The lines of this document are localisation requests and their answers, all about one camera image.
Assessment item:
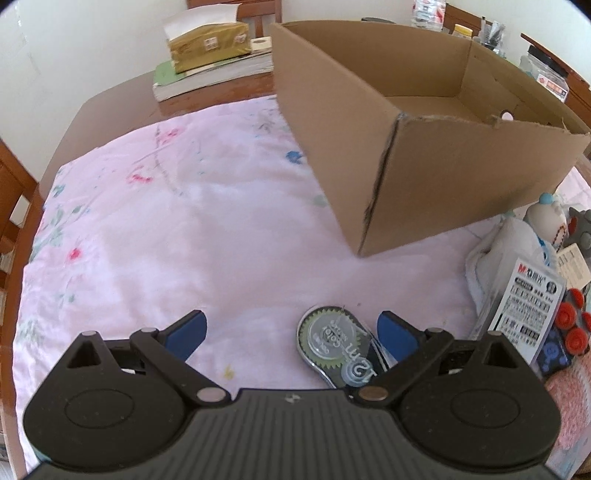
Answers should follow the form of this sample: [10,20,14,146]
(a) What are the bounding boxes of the clear water bottle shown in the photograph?
[412,0,447,32]

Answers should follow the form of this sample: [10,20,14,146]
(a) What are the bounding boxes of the thick grey paperback book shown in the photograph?
[185,50,276,88]

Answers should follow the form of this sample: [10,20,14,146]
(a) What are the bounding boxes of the wooden chair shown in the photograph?
[187,0,283,38]
[0,138,38,296]

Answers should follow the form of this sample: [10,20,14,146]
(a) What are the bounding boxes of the grey toy red dots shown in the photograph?
[551,207,591,253]

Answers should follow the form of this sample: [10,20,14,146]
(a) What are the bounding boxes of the white blue toy figure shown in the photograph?
[526,193,568,268]

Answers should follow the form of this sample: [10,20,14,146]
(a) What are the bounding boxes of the brown cardboard box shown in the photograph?
[269,21,591,257]

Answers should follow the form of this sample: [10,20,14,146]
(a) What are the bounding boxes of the clear pen jar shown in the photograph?
[478,16,507,59]

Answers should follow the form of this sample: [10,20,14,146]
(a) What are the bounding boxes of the pink floral blanket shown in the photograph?
[18,95,591,477]

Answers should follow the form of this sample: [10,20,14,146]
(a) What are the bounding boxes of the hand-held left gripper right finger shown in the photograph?
[348,311,521,409]

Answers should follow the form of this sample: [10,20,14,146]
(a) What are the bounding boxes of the pink knitted cloth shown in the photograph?
[545,355,591,468]

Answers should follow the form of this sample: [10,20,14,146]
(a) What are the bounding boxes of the green cover book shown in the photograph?
[153,60,218,102]

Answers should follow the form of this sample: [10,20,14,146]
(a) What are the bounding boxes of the clear correction tape dispenser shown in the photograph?
[295,305,391,388]

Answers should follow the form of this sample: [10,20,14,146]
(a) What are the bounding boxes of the olive tissue pack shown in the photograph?
[164,9,253,73]

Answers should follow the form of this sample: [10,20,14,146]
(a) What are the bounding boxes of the paper tag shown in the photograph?
[556,244,585,288]

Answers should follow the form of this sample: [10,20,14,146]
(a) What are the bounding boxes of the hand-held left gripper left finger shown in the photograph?
[66,310,230,407]

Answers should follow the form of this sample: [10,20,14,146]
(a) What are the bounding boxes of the clear jar orange label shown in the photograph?
[521,45,571,101]

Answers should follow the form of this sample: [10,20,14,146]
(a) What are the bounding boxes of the clear labelled refill pack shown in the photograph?
[471,257,568,366]

